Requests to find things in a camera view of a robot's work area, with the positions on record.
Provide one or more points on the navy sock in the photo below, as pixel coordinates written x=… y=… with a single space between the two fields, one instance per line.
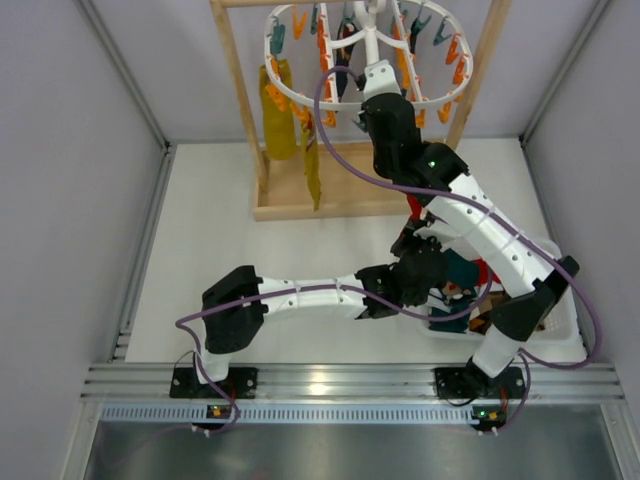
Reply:
x=343 y=57
x=415 y=30

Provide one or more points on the aluminium mounting rail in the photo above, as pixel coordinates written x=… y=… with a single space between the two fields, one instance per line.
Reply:
x=405 y=383

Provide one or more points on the mustard yellow plain sock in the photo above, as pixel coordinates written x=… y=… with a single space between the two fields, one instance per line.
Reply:
x=309 y=149

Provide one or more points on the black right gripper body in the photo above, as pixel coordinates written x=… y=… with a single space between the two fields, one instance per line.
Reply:
x=366 y=116

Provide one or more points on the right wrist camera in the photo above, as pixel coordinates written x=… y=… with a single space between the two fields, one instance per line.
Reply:
x=380 y=78

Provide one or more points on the mustard yellow bear sock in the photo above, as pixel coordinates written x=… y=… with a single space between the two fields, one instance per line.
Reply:
x=278 y=123

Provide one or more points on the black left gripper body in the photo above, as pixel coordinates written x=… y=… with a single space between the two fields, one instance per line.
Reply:
x=417 y=240

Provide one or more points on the red sock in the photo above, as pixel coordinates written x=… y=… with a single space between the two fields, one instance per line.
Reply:
x=416 y=214

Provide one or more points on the brown striped sock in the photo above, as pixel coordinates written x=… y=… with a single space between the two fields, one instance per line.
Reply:
x=480 y=322

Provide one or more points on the teal sock in basket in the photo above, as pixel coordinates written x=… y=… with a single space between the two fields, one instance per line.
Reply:
x=455 y=326

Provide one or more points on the teal green sock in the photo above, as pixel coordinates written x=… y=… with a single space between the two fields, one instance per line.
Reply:
x=461 y=274

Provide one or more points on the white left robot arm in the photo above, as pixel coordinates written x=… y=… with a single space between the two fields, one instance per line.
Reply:
x=241 y=302

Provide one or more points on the wooden hanger stand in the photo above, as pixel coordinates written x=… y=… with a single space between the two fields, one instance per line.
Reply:
x=281 y=190

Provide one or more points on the white plastic basket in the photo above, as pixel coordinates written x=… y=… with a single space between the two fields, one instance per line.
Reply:
x=558 y=328

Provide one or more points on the navy sock in middle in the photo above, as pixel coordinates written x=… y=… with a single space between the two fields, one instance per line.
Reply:
x=415 y=30

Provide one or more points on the white round clip hanger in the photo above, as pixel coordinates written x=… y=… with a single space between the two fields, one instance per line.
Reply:
x=383 y=33

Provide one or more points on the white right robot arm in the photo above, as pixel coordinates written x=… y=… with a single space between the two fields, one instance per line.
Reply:
x=440 y=181

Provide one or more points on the slotted cable duct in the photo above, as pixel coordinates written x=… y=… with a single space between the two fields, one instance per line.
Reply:
x=300 y=413

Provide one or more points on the navy sock on right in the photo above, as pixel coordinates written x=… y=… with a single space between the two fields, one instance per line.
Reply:
x=343 y=57

